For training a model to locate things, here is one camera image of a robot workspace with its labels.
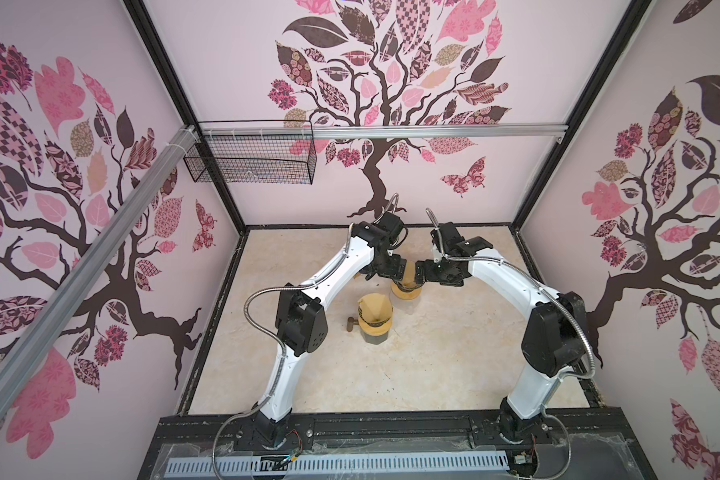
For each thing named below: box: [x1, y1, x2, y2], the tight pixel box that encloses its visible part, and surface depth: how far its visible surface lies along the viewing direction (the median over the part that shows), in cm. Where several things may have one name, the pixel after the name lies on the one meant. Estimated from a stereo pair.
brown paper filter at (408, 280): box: [402, 260, 419, 289], surface depth 83 cm
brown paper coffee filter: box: [358, 293, 393, 323], surface depth 83 cm
